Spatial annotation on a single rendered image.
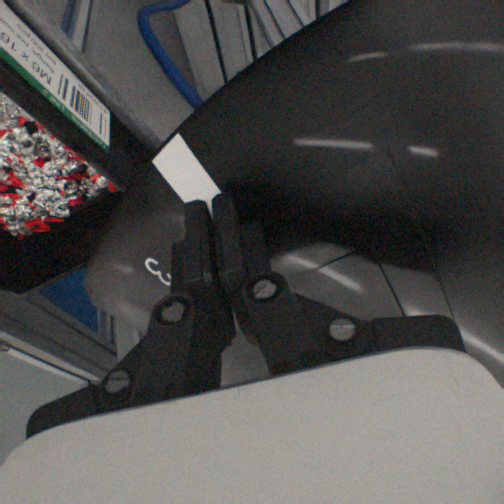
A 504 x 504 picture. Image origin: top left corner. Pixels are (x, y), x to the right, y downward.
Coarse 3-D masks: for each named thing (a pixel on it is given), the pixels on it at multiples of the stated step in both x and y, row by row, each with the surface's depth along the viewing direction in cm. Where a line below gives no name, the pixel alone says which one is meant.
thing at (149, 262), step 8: (144, 248) 17; (152, 248) 17; (136, 256) 17; (144, 256) 17; (152, 256) 17; (160, 256) 17; (136, 264) 18; (144, 264) 17; (152, 264) 17; (160, 264) 17; (168, 264) 17; (144, 272) 18; (152, 272) 18; (160, 272) 17; (168, 272) 17; (152, 280) 18; (160, 280) 18; (168, 280) 17; (160, 288) 18; (168, 288) 18
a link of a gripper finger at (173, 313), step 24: (168, 312) 10; (192, 312) 9; (168, 336) 9; (192, 336) 9; (144, 360) 9; (168, 360) 8; (192, 360) 9; (216, 360) 11; (144, 384) 8; (168, 384) 8; (216, 384) 10
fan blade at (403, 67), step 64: (384, 0) 10; (448, 0) 9; (256, 64) 12; (320, 64) 11; (384, 64) 10; (448, 64) 10; (192, 128) 13; (256, 128) 12; (320, 128) 11; (384, 128) 11; (448, 128) 10; (128, 192) 16; (256, 192) 13; (320, 192) 12; (384, 192) 11; (448, 192) 11; (128, 256) 18; (320, 256) 13; (384, 256) 12; (448, 256) 11; (128, 320) 21
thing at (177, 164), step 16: (176, 144) 14; (160, 160) 14; (176, 160) 14; (192, 160) 14; (176, 176) 14; (192, 176) 14; (208, 176) 14; (192, 192) 14; (208, 192) 14; (208, 208) 14
